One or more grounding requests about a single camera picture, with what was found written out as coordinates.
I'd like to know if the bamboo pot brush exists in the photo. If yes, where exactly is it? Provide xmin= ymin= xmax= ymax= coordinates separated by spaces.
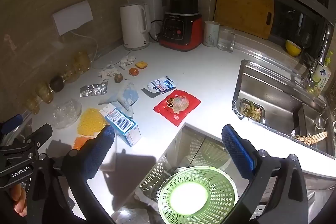
xmin=295 ymin=131 xmax=328 ymax=146

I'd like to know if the yellow plastic mesh piece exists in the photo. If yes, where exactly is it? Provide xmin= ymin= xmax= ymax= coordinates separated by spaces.
xmin=77 ymin=108 xmax=108 ymax=138

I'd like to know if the black power cable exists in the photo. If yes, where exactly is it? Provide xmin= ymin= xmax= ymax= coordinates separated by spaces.
xmin=148 ymin=20 xmax=164 ymax=42

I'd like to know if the silver blister pill pack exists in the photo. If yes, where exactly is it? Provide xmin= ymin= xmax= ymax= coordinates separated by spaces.
xmin=79 ymin=82 xmax=109 ymax=98

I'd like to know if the row of amber glass jars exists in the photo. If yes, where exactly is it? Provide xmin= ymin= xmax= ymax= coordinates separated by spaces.
xmin=22 ymin=52 xmax=92 ymax=114

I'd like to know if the wine glass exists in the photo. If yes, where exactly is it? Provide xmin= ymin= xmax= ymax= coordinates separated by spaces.
xmin=301 ymin=32 xmax=313 ymax=50

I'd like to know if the blue white carton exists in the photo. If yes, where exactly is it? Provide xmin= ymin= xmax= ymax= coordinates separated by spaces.
xmin=99 ymin=102 xmax=142 ymax=147

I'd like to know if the white electric kettle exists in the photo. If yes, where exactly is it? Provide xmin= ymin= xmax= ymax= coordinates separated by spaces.
xmin=120 ymin=3 xmax=151 ymax=51

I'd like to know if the clear plastic sheet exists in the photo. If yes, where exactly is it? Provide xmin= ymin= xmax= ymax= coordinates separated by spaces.
xmin=304 ymin=174 xmax=336 ymax=216

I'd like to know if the green dish soap bottle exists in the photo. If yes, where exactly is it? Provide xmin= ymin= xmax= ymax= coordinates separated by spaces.
xmin=311 ymin=51 xmax=335 ymax=97

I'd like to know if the clear plastic container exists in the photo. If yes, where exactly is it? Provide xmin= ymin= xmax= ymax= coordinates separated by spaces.
xmin=51 ymin=99 xmax=82 ymax=129

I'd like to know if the chrome faucet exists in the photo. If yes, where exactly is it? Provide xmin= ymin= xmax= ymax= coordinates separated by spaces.
xmin=299 ymin=23 xmax=332 ymax=85

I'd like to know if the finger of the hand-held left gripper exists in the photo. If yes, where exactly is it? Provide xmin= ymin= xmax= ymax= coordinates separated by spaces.
xmin=0 ymin=114 xmax=24 ymax=135
xmin=16 ymin=124 xmax=53 ymax=147

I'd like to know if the sink strainer with vegetable scraps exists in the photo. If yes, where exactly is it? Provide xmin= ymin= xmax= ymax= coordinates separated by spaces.
xmin=239 ymin=98 xmax=265 ymax=123

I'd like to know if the crumpled white tissue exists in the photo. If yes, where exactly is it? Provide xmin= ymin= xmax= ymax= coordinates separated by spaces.
xmin=98 ymin=65 xmax=122 ymax=78
xmin=119 ymin=55 xmax=136 ymax=69

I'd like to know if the white blue foil packet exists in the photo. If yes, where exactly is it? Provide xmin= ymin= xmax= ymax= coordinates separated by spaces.
xmin=142 ymin=76 xmax=177 ymax=99

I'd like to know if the green perforated plastic basket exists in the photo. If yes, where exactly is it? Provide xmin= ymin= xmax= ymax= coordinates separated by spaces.
xmin=158 ymin=166 xmax=238 ymax=224

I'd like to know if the person's left hand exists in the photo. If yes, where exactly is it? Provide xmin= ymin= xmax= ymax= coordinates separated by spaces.
xmin=9 ymin=183 xmax=28 ymax=216

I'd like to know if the white power cable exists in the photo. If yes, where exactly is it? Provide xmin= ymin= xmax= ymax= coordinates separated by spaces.
xmin=70 ymin=30 xmax=116 ymax=69

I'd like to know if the clear glass mug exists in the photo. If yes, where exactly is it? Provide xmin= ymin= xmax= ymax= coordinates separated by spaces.
xmin=217 ymin=26 xmax=237 ymax=53

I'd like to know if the black red blender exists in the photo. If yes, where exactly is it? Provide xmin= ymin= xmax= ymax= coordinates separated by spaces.
xmin=157 ymin=0 xmax=209 ymax=52

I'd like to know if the orange plastic piece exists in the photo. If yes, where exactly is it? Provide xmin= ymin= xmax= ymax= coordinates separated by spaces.
xmin=73 ymin=136 xmax=91 ymax=150

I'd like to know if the glossy cabinet front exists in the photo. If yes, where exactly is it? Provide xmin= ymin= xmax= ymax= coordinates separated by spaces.
xmin=136 ymin=123 xmax=234 ymax=195

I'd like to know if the yellow bowl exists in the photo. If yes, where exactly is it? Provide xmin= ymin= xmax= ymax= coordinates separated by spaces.
xmin=285 ymin=39 xmax=302 ymax=57

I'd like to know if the white printed mug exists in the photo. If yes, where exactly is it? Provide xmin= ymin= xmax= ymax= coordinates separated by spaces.
xmin=203 ymin=21 xmax=220 ymax=47

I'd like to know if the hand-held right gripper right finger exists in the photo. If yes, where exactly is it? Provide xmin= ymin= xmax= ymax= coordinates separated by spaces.
xmin=222 ymin=124 xmax=310 ymax=224

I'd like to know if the wooden cutting board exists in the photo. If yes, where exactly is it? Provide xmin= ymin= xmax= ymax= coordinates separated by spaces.
xmin=213 ymin=0 xmax=275 ymax=40

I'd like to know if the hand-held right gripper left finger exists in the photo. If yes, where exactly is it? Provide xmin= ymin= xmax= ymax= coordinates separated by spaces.
xmin=29 ymin=124 xmax=116 ymax=224

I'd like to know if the stainless steel sink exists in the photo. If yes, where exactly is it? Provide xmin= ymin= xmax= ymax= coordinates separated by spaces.
xmin=231 ymin=60 xmax=336 ymax=156

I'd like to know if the red snack packet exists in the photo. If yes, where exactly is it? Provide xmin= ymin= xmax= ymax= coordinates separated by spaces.
xmin=154 ymin=89 xmax=202 ymax=127

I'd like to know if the light blue crumpled bag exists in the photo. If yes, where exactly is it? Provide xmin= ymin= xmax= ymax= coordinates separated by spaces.
xmin=98 ymin=81 xmax=139 ymax=118

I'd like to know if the white wall socket cover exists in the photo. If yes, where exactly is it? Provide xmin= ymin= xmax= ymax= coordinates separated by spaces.
xmin=52 ymin=0 xmax=94 ymax=36

